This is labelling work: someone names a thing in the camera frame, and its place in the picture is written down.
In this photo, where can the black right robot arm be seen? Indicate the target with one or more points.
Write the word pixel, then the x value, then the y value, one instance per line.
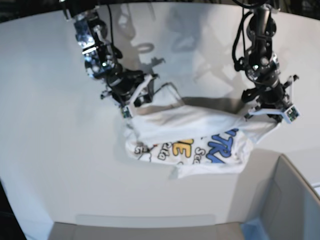
pixel 101 56

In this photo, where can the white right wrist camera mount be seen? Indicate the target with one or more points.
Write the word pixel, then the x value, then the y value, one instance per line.
pixel 143 94

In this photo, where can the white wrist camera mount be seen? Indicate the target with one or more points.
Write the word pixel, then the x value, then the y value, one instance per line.
pixel 282 110
pixel 143 94

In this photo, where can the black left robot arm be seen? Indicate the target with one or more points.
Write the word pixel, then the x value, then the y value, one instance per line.
pixel 252 53

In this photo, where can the white printed t-shirt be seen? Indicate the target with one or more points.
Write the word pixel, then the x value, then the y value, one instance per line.
pixel 195 140

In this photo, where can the grey storage bin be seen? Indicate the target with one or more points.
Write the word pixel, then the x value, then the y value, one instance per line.
pixel 286 208

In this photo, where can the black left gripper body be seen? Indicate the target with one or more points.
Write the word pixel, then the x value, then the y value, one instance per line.
pixel 271 95

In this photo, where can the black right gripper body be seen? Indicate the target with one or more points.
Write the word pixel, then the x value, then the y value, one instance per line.
pixel 119 86

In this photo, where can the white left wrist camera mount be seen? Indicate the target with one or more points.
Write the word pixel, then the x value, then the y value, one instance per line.
pixel 282 110

